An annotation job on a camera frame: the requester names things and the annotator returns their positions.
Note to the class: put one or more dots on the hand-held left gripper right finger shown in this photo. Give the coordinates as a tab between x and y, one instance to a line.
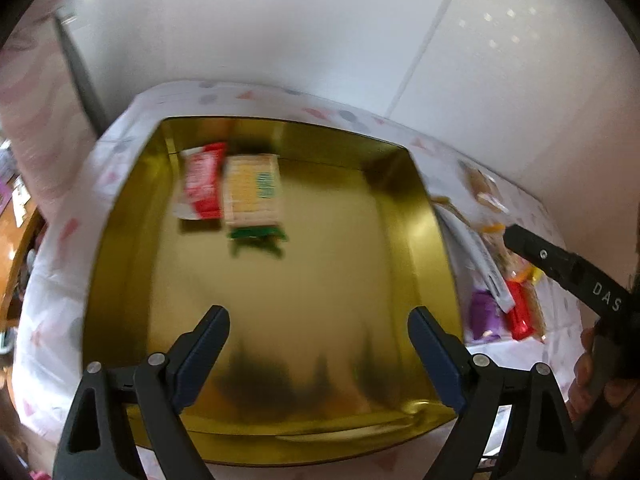
435	355

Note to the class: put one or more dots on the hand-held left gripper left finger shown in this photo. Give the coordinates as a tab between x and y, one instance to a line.
200	355

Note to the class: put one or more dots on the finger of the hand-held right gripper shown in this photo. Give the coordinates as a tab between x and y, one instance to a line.
542	252

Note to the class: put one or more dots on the yellow-edged clear snack packet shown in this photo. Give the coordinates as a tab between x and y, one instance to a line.
500	255

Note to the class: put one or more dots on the gold tin box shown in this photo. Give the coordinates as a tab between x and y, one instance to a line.
325	260

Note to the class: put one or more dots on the person's right hand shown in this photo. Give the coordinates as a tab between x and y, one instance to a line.
585	375

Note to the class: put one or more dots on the purple snack packet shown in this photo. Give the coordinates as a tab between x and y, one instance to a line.
482	317

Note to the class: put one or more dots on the white long snack packet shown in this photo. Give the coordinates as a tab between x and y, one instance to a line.
475	255

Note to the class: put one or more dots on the clear cracker packet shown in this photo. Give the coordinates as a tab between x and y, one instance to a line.
482	185

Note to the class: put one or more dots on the green snack packet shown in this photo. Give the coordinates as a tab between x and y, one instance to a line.
255	233

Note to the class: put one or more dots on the white patterned tablecloth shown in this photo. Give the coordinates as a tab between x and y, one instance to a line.
65	260

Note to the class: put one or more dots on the red and white snack packet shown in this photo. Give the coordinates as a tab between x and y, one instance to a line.
202	185

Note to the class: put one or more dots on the beige cracker packet green label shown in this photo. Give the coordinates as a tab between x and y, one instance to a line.
250	190

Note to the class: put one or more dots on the wooden furniture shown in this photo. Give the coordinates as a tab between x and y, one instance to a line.
20	250

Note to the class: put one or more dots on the pink curtain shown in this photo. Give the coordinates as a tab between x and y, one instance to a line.
35	110

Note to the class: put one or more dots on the dark pole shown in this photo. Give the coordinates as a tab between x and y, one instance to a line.
82	75

